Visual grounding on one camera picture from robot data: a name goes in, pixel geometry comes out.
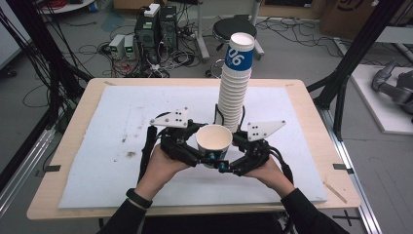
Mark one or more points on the white felt mat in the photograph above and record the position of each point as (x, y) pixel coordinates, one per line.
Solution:
(113, 182)

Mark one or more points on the grey power supply unit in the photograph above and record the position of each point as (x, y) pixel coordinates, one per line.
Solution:
(130, 45)
(117, 45)

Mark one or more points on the aluminium rail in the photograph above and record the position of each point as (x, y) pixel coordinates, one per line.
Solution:
(363, 195)
(22, 172)

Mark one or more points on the black tape piece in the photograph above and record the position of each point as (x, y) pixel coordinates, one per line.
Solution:
(52, 168)
(342, 168)

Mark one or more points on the black computer tower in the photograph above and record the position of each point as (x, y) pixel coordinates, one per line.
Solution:
(168, 27)
(147, 39)

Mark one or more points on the black round stool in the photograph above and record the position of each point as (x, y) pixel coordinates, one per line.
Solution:
(224, 29)

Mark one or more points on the grey metal stand leg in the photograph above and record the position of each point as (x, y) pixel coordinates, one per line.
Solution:
(202, 35)

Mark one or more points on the stack of white paper cups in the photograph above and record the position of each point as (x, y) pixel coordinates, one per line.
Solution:
(233, 94)

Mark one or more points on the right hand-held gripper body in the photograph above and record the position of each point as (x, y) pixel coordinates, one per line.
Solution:
(256, 156)

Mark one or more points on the blue banded paper cup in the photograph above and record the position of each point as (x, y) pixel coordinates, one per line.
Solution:
(214, 139)

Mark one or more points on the person's left hand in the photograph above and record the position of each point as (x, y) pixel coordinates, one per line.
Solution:
(159, 175)

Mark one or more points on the light wooden table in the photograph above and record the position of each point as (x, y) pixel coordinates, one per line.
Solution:
(76, 130)

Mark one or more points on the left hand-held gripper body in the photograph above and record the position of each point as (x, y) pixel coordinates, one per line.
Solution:
(173, 143)

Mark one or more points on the white board panel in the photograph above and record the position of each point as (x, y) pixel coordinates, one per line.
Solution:
(9, 39)

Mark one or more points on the white floor platform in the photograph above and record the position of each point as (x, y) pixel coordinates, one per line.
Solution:
(373, 107)

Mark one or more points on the small white box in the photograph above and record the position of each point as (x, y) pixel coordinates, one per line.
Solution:
(152, 9)

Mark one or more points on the person's right hand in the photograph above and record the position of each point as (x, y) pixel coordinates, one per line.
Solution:
(272, 178)

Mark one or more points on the thin wooden stick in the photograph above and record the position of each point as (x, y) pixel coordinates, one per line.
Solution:
(335, 192)

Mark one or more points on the white round tabletop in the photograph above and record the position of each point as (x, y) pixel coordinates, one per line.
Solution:
(68, 6)

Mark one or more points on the black wristband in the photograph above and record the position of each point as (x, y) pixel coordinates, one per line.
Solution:
(139, 198)

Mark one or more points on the black metal frame post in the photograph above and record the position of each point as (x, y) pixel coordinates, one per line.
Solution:
(354, 55)

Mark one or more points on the brown cardboard box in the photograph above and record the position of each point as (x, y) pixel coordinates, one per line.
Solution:
(341, 16)

